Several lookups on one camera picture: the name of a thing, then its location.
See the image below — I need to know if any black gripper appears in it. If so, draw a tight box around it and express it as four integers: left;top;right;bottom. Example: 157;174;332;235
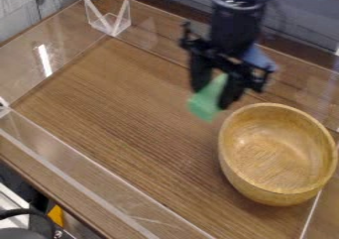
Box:
178;0;273;110

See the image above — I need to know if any green rectangular block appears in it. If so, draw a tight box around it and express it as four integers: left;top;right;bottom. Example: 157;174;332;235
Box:
186;73;228;122

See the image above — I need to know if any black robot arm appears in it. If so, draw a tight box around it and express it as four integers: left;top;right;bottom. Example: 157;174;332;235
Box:
178;0;276;110

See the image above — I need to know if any brown wooden bowl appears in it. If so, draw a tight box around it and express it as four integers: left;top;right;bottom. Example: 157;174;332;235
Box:
218;103;339;206

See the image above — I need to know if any black device with yellow label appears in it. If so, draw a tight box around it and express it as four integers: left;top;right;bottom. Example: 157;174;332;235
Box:
27;205;94;239

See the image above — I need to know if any clear acrylic corner bracket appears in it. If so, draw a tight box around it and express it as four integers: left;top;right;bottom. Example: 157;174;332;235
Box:
84;0;130;37

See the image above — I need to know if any clear acrylic front wall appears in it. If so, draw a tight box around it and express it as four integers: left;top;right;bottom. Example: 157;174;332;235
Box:
0;97;214;239

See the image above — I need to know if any black cable lower left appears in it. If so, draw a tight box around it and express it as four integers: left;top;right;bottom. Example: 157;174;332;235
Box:
0;206;45;231

